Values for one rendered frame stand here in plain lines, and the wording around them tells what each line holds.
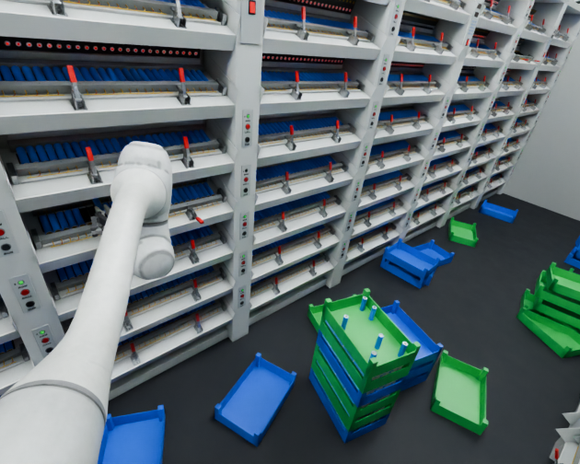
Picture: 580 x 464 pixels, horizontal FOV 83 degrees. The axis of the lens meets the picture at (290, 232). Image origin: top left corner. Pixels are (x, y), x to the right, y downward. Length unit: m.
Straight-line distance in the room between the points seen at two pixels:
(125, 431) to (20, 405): 1.18
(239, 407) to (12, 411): 1.21
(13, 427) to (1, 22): 0.76
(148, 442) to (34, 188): 0.96
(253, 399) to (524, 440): 1.12
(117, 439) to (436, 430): 1.24
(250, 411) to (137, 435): 0.42
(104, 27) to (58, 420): 0.80
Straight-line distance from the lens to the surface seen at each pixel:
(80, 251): 1.10
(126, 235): 0.58
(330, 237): 1.84
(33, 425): 0.36
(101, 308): 0.51
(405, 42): 1.86
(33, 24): 0.94
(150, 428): 1.53
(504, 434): 1.82
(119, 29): 0.97
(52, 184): 1.03
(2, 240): 1.05
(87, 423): 0.38
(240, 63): 1.11
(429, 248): 2.76
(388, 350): 1.27
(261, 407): 1.53
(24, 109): 0.97
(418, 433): 1.63
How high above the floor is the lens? 1.32
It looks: 31 degrees down
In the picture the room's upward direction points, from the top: 7 degrees clockwise
